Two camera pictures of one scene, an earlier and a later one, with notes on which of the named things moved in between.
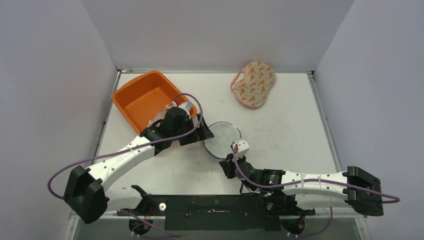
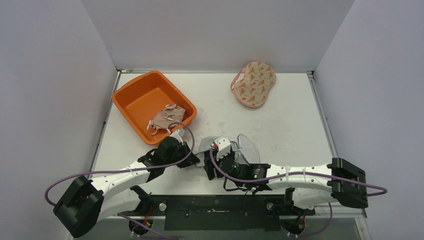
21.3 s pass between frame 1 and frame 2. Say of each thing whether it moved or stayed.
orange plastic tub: stayed
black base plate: stayed
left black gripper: moved
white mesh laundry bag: moved
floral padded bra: stayed
